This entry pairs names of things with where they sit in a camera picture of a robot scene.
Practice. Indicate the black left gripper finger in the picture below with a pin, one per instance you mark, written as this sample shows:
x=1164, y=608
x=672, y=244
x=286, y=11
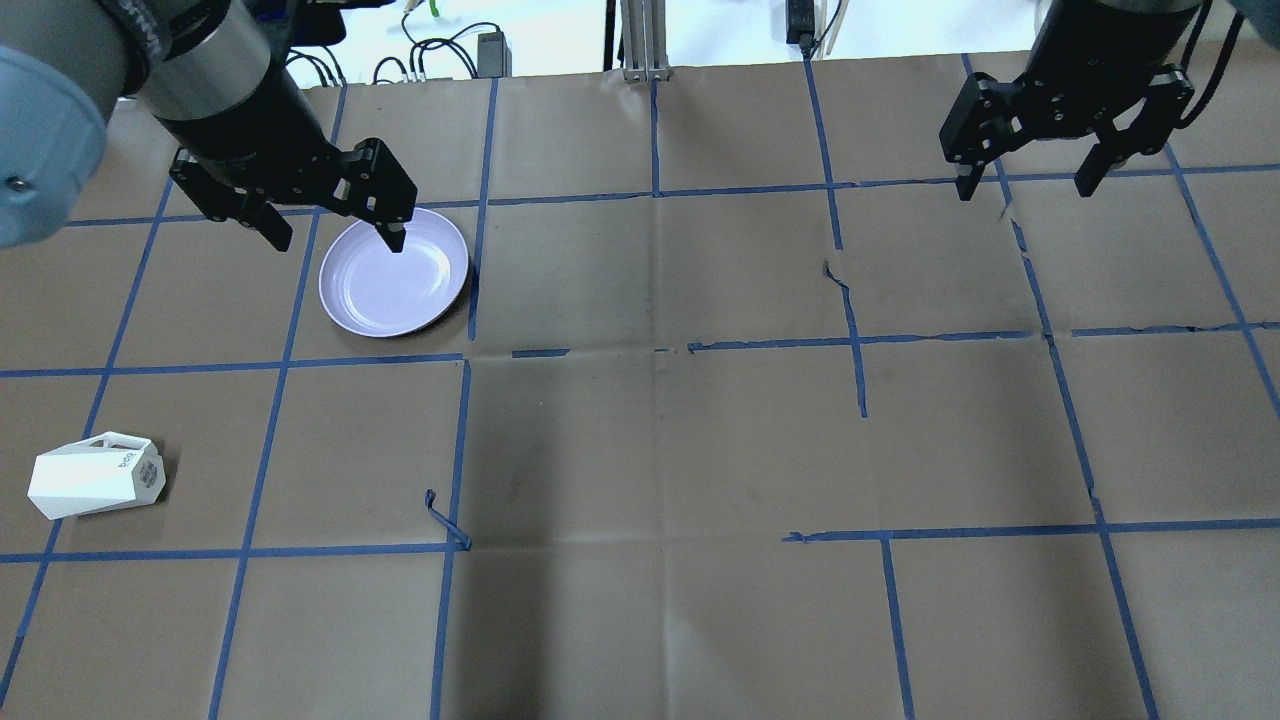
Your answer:
x=393, y=234
x=263, y=218

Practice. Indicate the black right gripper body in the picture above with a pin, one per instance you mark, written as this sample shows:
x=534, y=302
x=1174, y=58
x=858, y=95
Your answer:
x=1100, y=45

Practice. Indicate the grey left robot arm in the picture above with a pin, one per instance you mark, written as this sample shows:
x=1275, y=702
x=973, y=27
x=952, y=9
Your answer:
x=248, y=142

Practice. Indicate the lavender round plate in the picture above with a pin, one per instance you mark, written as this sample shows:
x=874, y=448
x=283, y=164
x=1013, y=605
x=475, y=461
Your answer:
x=374, y=292

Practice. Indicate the white faceted cup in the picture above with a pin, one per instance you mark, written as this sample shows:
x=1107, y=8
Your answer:
x=112, y=471

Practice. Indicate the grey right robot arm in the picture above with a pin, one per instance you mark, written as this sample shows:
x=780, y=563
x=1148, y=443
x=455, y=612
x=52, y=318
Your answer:
x=1115, y=70

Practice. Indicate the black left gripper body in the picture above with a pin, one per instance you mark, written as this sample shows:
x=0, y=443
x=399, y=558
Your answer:
x=252, y=125

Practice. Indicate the aluminium frame post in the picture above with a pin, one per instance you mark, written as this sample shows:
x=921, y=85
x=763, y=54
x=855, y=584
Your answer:
x=643, y=34

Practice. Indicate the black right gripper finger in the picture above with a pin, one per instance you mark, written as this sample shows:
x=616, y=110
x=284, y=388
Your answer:
x=969, y=174
x=1108, y=153

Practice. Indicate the black power adapter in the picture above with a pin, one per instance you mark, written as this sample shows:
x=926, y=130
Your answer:
x=493, y=58

